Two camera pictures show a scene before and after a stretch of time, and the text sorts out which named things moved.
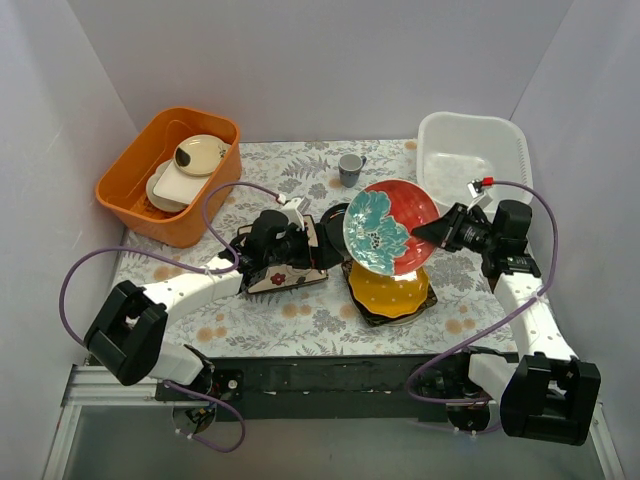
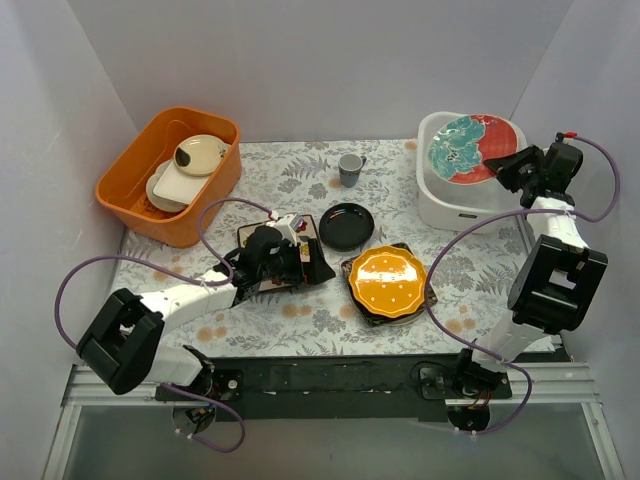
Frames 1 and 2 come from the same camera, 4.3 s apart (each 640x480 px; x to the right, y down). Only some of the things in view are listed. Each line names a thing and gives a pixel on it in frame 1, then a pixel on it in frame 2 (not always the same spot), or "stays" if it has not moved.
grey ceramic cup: x=349 y=167 stays
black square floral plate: x=378 y=320 stays
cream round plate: x=163 y=203 stays
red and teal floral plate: x=378 y=225 to x=461 y=146
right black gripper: x=451 y=228 to x=523 y=167
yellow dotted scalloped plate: x=390 y=296 stays
